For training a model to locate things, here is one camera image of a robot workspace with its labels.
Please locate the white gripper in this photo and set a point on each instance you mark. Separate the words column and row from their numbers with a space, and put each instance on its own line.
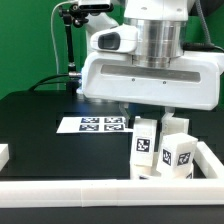
column 191, row 81

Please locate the white left barrier rail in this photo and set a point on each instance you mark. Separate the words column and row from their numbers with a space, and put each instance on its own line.
column 4, row 155

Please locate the white right barrier rail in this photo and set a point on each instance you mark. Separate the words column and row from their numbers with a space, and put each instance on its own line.
column 208, row 163

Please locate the white front barrier rail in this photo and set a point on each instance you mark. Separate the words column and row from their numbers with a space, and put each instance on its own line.
column 92, row 193

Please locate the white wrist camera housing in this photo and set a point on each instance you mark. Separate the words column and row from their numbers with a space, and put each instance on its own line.
column 121, row 39

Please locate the white barrier rail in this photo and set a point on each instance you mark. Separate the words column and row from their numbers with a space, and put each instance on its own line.
column 92, row 193
column 208, row 163
column 4, row 155

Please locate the white marker sheet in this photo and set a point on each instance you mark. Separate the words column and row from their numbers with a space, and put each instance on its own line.
column 108, row 124

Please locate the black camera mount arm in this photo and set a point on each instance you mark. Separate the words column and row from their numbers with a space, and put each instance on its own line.
column 72, row 17

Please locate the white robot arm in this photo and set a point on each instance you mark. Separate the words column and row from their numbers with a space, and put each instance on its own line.
column 145, row 61

